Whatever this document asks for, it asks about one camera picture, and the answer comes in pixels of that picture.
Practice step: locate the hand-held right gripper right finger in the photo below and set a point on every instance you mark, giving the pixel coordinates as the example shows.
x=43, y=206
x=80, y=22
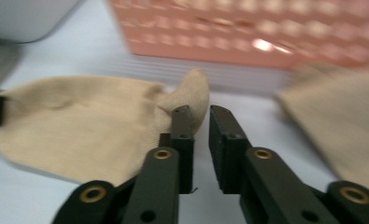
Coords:
x=225, y=155

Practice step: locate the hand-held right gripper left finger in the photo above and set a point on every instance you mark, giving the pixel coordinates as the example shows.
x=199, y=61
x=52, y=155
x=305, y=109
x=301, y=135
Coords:
x=183, y=149

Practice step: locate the tan sock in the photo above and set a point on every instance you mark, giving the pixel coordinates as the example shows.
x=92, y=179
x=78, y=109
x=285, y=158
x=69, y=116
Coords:
x=344, y=124
x=79, y=124

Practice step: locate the white compartment storage box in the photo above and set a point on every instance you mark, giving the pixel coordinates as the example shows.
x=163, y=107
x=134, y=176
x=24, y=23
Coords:
x=23, y=18

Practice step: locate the pink perforated plastic basket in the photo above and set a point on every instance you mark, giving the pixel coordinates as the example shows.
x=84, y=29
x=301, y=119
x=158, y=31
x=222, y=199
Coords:
x=235, y=31

